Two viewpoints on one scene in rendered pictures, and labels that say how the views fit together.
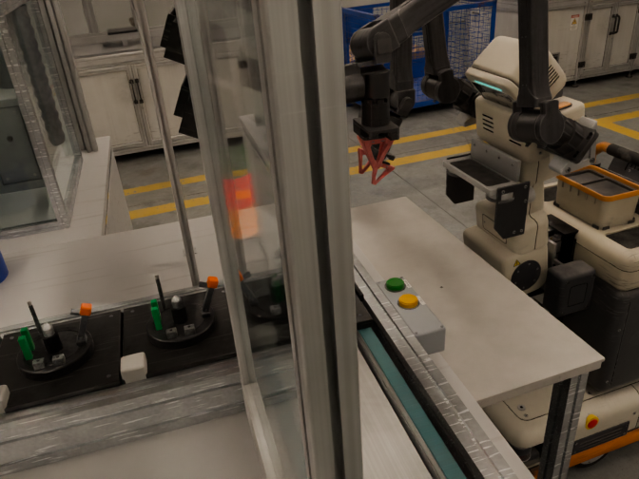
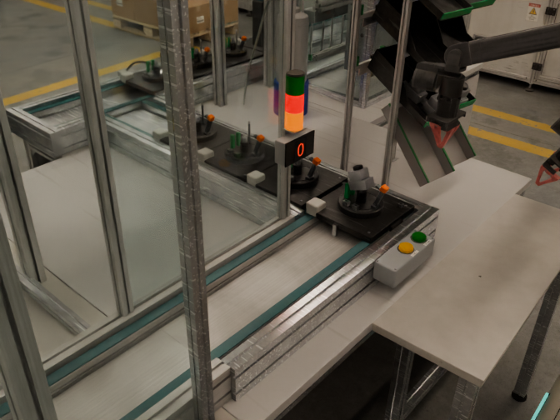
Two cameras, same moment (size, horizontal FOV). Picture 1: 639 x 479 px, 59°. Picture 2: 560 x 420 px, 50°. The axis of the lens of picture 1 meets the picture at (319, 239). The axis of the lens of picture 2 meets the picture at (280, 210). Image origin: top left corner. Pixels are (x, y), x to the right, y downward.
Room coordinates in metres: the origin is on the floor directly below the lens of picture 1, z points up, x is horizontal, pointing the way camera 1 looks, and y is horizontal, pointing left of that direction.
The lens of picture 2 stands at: (-0.07, -1.11, 1.95)
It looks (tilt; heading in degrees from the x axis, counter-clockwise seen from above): 32 degrees down; 56
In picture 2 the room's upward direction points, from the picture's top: 1 degrees clockwise
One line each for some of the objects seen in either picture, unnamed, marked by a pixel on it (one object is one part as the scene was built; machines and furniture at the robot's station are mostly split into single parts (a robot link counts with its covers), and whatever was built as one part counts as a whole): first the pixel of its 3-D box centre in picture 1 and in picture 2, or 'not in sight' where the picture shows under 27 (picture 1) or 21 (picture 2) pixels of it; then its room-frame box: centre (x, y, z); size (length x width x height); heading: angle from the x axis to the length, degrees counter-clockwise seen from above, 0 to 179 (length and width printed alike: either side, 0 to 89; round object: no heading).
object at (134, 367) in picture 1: (178, 311); (297, 167); (0.95, 0.30, 1.01); 0.24 x 0.24 x 0.13; 15
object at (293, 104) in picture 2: not in sight; (294, 102); (0.81, 0.12, 1.33); 0.05 x 0.05 x 0.05
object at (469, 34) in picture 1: (414, 55); not in sight; (5.81, -1.09, 0.49); 1.26 x 0.87 x 0.98; 109
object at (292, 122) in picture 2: not in sight; (293, 118); (0.81, 0.12, 1.28); 0.05 x 0.05 x 0.05
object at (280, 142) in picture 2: not in sight; (293, 116); (0.81, 0.12, 1.29); 0.12 x 0.05 x 0.25; 15
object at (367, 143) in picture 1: (374, 145); (445, 130); (1.13, -0.13, 1.27); 0.07 x 0.07 x 0.09; 14
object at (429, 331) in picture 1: (408, 314); (404, 257); (0.99, -0.18, 0.93); 0.21 x 0.07 x 0.06; 15
